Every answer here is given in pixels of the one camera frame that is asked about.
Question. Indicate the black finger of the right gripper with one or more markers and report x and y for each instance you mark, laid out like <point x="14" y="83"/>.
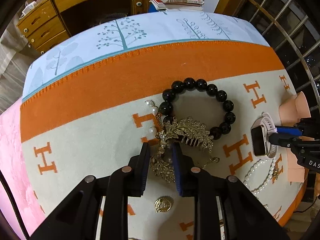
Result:
<point x="285" y="140"/>

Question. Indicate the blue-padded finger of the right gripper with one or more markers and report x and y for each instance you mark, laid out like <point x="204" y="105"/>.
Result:
<point x="289" y="130"/>

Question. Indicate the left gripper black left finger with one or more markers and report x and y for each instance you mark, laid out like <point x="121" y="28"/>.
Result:
<point x="128" y="181"/>

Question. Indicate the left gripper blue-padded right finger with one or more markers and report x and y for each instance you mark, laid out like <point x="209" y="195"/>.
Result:
<point x="192" y="181"/>

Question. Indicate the pink smartwatch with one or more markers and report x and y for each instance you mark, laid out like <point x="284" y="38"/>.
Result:
<point x="261" y="129"/>

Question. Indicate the gold rhinestone hair comb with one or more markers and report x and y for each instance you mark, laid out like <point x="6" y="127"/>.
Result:
<point x="187" y="131"/>

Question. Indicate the pink jewelry tray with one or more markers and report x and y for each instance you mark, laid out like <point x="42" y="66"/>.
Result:
<point x="291" y="112"/>

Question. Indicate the gold round brooch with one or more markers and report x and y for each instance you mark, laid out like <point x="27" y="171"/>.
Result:
<point x="163" y="204"/>

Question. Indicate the orange H-pattern blanket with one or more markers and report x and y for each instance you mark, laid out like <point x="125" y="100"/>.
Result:
<point x="93" y="120"/>

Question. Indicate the pink quilt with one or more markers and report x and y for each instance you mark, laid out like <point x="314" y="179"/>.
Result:
<point x="14" y="169"/>

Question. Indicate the metal window grille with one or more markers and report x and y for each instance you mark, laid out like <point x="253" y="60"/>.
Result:
<point x="289" y="31"/>

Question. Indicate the light blue leaf bedsheet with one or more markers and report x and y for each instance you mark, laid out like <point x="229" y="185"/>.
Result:
<point x="133" y="32"/>

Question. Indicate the stack of magazines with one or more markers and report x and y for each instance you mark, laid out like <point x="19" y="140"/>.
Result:
<point x="178" y="4"/>

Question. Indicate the wooden desk with drawers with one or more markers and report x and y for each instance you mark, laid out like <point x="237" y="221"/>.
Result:
<point x="53" y="21"/>

